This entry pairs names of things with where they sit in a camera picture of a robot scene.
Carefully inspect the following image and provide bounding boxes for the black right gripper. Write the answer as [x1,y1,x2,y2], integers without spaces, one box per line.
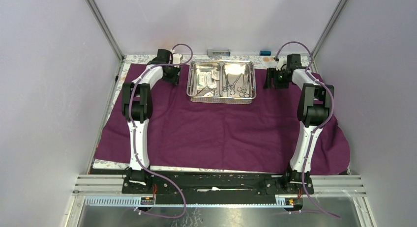
[263,68,290,89]

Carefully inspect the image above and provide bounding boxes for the perforated steel instrument tray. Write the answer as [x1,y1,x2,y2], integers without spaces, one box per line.
[186,60,257,104]

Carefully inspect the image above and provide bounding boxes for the purple cloth wrap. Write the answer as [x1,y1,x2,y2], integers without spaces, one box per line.
[93,63,351,175]

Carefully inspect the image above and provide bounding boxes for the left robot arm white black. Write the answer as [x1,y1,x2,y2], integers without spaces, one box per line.
[121,49,182,193]

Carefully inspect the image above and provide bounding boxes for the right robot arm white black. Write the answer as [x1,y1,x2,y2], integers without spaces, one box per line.
[263,54,334,194]

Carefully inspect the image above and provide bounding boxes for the steel surgical forceps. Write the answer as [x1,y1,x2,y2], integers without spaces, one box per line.
[222,74,243,97]

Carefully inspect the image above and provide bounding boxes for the blue plastic block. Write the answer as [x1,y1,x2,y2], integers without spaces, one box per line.
[259,50,271,56]

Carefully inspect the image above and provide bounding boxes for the white sterile packets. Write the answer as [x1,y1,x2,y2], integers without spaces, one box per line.
[196,69,220,89]

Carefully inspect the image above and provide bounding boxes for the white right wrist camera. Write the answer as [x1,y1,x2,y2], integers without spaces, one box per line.
[274,57,287,71]

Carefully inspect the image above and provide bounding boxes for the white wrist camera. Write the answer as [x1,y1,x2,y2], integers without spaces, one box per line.
[274,57,287,71]
[171,50,183,64]

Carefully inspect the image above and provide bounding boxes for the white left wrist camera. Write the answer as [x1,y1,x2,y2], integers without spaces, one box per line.
[171,50,183,64]

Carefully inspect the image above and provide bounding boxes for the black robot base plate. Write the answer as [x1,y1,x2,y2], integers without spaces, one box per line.
[121,171,314,204]

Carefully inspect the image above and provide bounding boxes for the slotted grey cable duct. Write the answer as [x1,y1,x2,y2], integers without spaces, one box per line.
[84,196,293,208]

